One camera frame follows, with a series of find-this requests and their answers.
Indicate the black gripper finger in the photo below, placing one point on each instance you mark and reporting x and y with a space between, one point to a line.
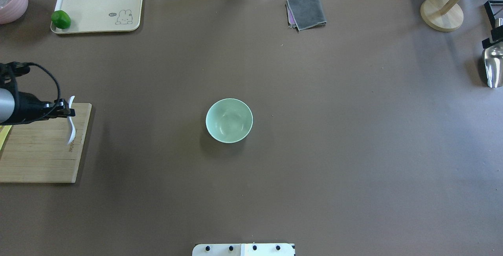
495 37

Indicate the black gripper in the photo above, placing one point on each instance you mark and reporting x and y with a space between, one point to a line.
28 107

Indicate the white ceramic spoon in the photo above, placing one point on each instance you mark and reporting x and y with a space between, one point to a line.
71 123

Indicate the light green bowl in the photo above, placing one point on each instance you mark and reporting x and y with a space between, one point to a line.
229 120

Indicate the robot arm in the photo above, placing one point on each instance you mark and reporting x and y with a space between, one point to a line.
22 108

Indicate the pink ribbed bowl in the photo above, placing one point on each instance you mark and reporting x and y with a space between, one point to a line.
12 11

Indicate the metal scoop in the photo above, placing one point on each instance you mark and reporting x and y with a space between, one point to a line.
493 59

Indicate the bamboo cutting board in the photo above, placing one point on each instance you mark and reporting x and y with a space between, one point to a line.
38 152

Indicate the wooden mug tree stand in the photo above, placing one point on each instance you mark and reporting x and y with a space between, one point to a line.
442 15

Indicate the yellow plastic knife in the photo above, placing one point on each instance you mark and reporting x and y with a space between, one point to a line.
4 132

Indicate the green lime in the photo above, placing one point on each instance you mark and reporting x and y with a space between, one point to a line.
60 19

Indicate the cream rabbit tray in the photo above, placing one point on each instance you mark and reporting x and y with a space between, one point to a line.
92 16

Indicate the grey folded cloth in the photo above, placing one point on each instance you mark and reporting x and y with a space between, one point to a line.
305 14

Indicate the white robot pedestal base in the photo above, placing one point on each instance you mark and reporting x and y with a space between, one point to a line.
244 249

